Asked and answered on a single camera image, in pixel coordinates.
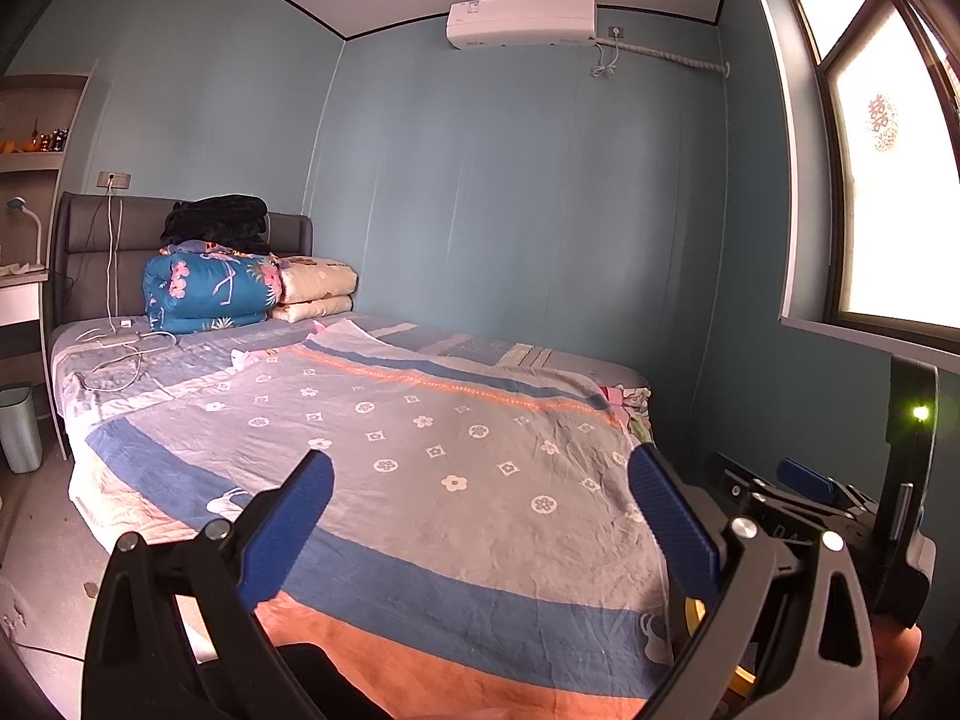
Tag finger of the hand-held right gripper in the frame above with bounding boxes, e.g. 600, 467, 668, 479
776, 456, 878, 515
709, 452, 796, 515

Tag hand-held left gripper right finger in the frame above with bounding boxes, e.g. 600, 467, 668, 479
628, 444, 880, 720

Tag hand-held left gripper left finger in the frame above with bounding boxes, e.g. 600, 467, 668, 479
81, 448, 336, 720

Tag person's right hand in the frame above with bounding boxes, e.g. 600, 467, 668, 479
874, 615, 925, 702

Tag pink green printed cloth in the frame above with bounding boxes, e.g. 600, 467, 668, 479
600, 384, 653, 443

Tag grey flower pattern blanket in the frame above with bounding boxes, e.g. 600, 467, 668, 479
67, 319, 672, 720

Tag cream folded quilt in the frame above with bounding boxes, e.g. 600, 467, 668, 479
270, 295, 355, 325
274, 256, 359, 306

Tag blue flamingo print quilt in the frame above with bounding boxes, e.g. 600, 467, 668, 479
142, 249, 284, 336

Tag striped bed sheet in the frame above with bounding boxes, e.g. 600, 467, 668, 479
49, 311, 653, 458

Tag brown framed window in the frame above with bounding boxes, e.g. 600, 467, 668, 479
754, 0, 960, 353

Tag light blue waste bin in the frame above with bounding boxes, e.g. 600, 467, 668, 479
0, 382, 44, 475

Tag black folded blanket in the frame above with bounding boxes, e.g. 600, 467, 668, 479
161, 195, 271, 252

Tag wooden shelf desk unit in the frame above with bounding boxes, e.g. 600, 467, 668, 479
0, 73, 91, 391

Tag grey padded bed headboard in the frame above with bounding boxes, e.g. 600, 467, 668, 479
46, 191, 314, 331

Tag white desk lamp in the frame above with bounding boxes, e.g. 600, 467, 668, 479
6, 196, 46, 271

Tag small shelf ornaments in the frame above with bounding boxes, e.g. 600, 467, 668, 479
0, 118, 72, 155

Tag white charger cable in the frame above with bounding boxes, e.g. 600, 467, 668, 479
75, 191, 181, 391

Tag white wrapped wall pipe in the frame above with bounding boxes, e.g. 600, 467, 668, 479
596, 34, 732, 78

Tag white air conditioner cable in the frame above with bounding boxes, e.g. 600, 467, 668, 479
590, 37, 623, 80

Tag white wall air conditioner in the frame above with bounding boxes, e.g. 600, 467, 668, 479
446, 0, 599, 52

